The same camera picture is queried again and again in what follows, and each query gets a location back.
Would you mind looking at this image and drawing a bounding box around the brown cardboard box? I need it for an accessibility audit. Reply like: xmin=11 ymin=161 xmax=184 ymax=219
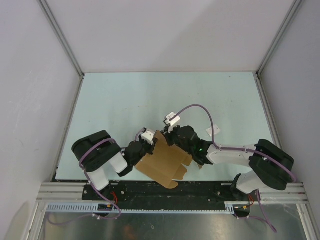
xmin=135 ymin=130 xmax=193 ymax=189

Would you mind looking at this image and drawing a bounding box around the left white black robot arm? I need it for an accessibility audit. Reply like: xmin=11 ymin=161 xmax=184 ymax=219
xmin=71 ymin=128 xmax=158 ymax=200

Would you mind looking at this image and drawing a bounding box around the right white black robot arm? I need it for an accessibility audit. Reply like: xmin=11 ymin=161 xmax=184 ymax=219
xmin=161 ymin=126 xmax=295 ymax=201

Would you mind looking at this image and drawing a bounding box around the small white paper scrap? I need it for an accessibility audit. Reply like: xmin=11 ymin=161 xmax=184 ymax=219
xmin=205 ymin=124 xmax=221 ymax=137

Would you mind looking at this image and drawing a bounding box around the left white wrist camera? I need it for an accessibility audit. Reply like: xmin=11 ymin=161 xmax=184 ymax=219
xmin=140 ymin=128 xmax=155 ymax=145

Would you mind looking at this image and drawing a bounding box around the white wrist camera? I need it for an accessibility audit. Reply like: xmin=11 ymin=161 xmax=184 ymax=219
xmin=163 ymin=112 xmax=181 ymax=133
xmin=140 ymin=128 xmax=155 ymax=145

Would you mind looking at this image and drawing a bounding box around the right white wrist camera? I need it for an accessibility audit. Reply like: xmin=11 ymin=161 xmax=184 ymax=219
xmin=163 ymin=112 xmax=181 ymax=133

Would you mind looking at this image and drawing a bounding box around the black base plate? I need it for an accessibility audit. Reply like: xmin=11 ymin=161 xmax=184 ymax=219
xmin=76 ymin=180 xmax=258 ymax=210

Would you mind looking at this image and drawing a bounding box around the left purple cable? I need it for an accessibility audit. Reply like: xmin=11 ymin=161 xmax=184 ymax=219
xmin=47 ymin=127 xmax=147 ymax=226

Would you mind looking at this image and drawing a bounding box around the purple cable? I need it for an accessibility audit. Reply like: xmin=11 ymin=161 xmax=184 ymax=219
xmin=174 ymin=104 xmax=298 ymax=233
xmin=47 ymin=127 xmax=147 ymax=226

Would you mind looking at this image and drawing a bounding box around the perforated cable duct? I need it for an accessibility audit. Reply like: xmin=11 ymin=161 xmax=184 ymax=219
xmin=46 ymin=202 xmax=251 ymax=217

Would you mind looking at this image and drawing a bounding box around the aluminium frame rail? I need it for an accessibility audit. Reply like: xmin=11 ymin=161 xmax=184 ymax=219
xmin=36 ymin=182 xmax=309 ymax=204

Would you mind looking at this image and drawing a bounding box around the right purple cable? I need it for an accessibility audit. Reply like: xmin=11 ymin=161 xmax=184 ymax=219
xmin=174 ymin=104 xmax=298 ymax=233

